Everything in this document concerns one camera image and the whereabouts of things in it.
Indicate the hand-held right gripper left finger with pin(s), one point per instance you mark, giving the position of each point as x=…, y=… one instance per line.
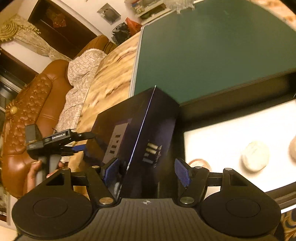
x=111, y=171

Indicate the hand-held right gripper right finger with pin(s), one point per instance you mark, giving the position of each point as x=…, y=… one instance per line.
x=182, y=173

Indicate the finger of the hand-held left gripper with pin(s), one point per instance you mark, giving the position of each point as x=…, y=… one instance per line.
x=85, y=136
x=79, y=148

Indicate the small round cream jar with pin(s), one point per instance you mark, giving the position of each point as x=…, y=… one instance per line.
x=198, y=162
x=255, y=156
x=292, y=149

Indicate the dark blue box lid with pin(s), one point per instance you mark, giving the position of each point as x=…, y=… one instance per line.
x=138, y=129

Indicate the black box white lining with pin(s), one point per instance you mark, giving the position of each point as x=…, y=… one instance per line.
x=219, y=139

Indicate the marble desktop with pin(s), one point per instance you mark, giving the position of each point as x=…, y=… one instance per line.
x=111, y=81

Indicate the person's left hand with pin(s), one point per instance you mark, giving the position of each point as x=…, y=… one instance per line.
x=31, y=178

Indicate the brown leather sofa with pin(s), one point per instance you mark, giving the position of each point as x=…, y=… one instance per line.
x=30, y=104

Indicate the white lace sofa cover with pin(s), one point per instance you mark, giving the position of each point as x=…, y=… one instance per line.
x=78, y=78

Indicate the dark wooden door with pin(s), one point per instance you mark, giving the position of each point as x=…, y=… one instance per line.
x=74, y=30

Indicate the gold curtain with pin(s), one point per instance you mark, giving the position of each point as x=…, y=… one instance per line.
x=27, y=34

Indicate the black bag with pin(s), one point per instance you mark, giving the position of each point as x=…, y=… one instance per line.
x=121, y=33

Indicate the patterned rug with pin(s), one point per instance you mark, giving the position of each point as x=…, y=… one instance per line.
x=289, y=226

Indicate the red hanging ornament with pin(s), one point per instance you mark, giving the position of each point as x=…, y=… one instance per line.
x=56, y=17

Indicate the orange plastic bag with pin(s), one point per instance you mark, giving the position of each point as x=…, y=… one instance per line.
x=133, y=24

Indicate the green framed board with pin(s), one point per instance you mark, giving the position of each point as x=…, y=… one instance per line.
x=196, y=51

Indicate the white television cabinet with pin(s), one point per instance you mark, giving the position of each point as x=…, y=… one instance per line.
x=148, y=9

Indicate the lidded glass candy dish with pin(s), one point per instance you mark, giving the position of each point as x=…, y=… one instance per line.
x=179, y=5

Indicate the wall poster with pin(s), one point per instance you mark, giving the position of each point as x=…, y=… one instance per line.
x=109, y=13

